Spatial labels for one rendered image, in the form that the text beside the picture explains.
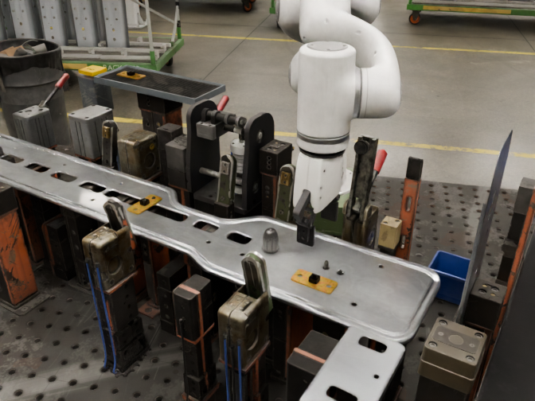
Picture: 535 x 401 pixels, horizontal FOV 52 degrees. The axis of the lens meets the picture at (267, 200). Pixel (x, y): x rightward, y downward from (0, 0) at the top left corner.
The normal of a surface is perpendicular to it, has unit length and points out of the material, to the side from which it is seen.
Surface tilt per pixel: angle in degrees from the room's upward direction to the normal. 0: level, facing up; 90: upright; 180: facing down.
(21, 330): 0
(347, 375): 0
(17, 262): 90
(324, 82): 90
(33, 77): 91
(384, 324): 0
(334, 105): 90
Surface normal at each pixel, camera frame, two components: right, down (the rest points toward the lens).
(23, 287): 0.85, 0.26
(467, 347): 0.00, -0.87
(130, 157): -0.52, 0.43
